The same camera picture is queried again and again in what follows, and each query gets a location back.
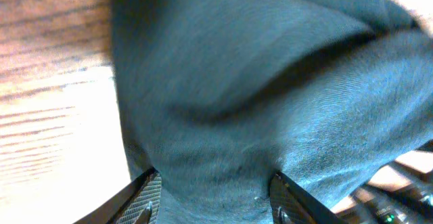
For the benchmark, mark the black t-shirt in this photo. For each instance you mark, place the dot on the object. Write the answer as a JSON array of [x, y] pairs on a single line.
[[219, 95]]

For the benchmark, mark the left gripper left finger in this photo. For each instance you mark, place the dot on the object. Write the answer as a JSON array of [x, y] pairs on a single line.
[[137, 203]]

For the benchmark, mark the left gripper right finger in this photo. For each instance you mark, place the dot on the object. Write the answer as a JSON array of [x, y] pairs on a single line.
[[293, 205]]

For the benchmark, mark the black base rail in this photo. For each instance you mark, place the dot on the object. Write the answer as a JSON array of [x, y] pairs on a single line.
[[399, 193]]

